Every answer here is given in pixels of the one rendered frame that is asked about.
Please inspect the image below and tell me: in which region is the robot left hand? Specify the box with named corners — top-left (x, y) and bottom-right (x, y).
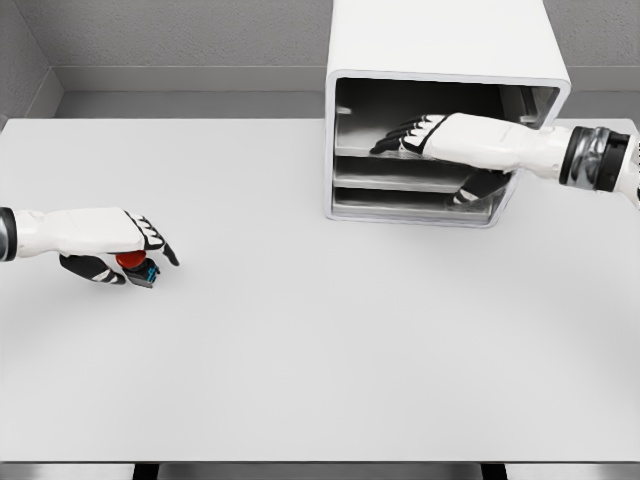
top-left (48, 206), bottom-right (180, 287)

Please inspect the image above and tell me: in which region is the red button load switch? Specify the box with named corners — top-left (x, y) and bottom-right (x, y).
top-left (114, 250), bottom-right (162, 292)

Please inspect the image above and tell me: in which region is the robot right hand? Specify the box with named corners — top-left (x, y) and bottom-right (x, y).
top-left (368, 112), bottom-right (519, 207)

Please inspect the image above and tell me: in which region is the grey metal cabinet drawer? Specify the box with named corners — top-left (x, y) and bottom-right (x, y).
top-left (333, 155), bottom-right (484, 194)
top-left (331, 186), bottom-right (503, 218)

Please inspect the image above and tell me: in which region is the white multi-storey storage cabinet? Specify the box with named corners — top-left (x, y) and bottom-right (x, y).
top-left (323, 0), bottom-right (572, 231)

